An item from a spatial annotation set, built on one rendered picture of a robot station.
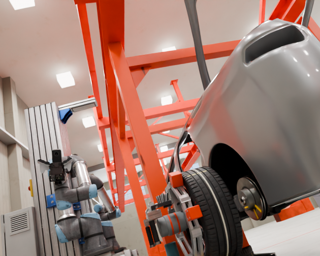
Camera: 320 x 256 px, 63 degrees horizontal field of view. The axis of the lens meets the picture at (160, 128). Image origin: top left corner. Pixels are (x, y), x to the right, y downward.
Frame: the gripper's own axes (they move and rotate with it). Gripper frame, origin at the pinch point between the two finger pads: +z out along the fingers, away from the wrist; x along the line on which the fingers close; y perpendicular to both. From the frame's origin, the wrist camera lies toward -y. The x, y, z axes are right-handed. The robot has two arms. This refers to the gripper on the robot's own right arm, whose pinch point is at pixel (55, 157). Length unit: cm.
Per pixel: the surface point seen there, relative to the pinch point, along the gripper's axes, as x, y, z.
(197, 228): -78, 37, -38
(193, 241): -76, 44, -42
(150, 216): -53, 25, -49
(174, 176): -72, 2, -42
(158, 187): -77, -8, -104
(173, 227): -70, 32, -60
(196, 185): -83, 12, -35
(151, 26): -225, -562, -400
